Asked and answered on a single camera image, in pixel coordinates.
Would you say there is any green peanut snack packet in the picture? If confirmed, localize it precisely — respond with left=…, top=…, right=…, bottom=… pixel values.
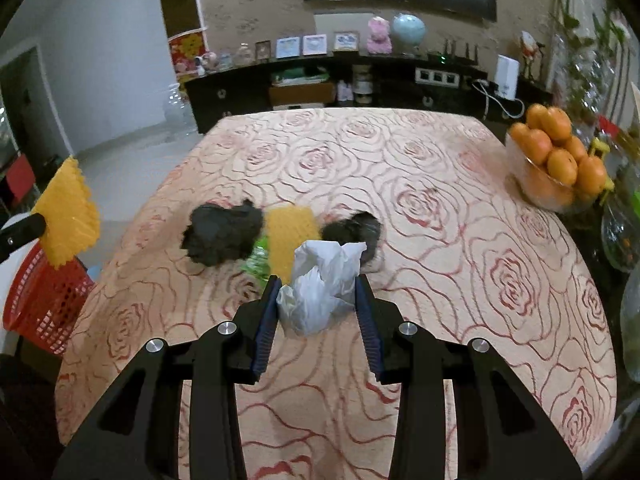
left=241, top=236, right=271, bottom=288

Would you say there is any white plastic bag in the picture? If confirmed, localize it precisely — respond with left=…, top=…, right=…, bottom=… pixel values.
left=277, top=240, right=367, bottom=337

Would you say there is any yellow foam fruit net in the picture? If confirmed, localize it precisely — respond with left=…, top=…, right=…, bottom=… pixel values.
left=265, top=205, right=320, bottom=284

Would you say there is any large black bag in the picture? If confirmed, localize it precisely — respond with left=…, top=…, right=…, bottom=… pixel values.
left=180, top=200, right=264, bottom=266

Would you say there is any small black bag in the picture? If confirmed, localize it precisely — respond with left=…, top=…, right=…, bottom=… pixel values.
left=320, top=211, right=382, bottom=266

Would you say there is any red chair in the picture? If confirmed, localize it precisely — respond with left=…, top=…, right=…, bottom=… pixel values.
left=6, top=154, right=36, bottom=206

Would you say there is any red plastic mesh basket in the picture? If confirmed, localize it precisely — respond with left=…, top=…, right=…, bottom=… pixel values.
left=2, top=243, right=94, bottom=356

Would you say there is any rose pattern tablecloth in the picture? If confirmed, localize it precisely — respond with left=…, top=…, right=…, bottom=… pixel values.
left=55, top=108, right=617, bottom=465

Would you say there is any clear large water jug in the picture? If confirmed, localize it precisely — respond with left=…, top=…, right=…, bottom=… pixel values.
left=163, top=82, right=198, bottom=136

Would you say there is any glass bowl of oranges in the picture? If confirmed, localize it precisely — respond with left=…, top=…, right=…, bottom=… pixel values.
left=506, top=103, right=615, bottom=214

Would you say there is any black tv cabinet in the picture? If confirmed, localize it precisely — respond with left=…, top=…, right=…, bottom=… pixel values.
left=184, top=53, right=552, bottom=133

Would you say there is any red festive poster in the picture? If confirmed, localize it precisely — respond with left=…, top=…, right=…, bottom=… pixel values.
left=168, top=28, right=207, bottom=86

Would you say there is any pink plush toy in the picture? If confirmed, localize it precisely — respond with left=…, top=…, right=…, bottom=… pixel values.
left=367, top=16, right=393, bottom=55

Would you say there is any white router box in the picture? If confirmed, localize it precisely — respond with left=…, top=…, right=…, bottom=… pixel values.
left=495, top=55, right=520, bottom=101

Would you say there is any light blue globe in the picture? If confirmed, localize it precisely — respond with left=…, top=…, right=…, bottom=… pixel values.
left=392, top=13, right=427, bottom=56

